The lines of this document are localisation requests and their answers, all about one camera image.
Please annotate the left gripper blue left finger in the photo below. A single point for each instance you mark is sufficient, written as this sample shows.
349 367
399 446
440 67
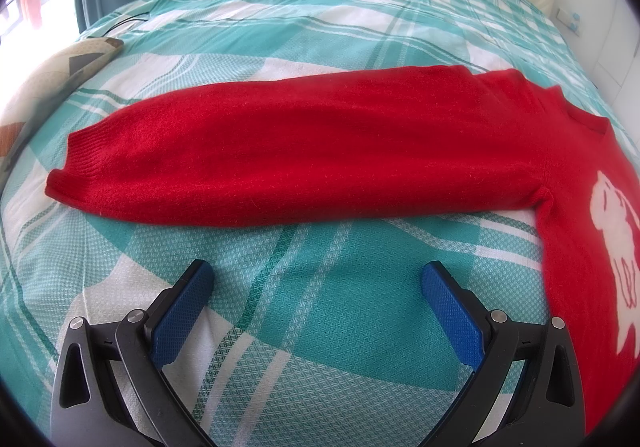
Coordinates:
87 406

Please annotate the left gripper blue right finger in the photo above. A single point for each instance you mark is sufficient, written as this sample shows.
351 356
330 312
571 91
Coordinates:
546 408

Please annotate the red rabbit sweater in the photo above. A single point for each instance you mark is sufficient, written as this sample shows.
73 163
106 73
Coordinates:
408 141

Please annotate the patterned cushion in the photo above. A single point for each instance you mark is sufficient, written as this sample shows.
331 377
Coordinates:
46 89

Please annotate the wall socket panel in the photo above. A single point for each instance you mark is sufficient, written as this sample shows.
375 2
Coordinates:
570 20

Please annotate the teal plaid bedspread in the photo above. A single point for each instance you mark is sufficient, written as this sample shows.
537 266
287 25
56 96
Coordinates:
330 222

